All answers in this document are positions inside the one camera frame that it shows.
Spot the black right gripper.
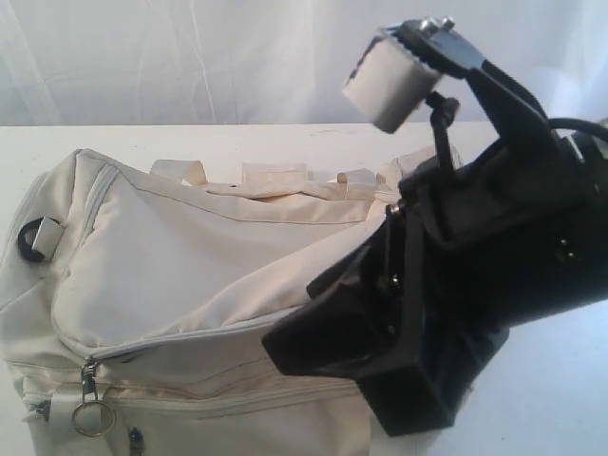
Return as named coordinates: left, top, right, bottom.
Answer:
left=379, top=146, right=607, bottom=436

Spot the beige fabric duffel bag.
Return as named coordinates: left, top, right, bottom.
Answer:
left=1, top=148, right=431, bottom=455

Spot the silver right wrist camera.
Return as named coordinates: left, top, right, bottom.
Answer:
left=343, top=16, right=454, bottom=134

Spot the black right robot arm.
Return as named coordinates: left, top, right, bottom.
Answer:
left=263, top=118, right=607, bottom=436

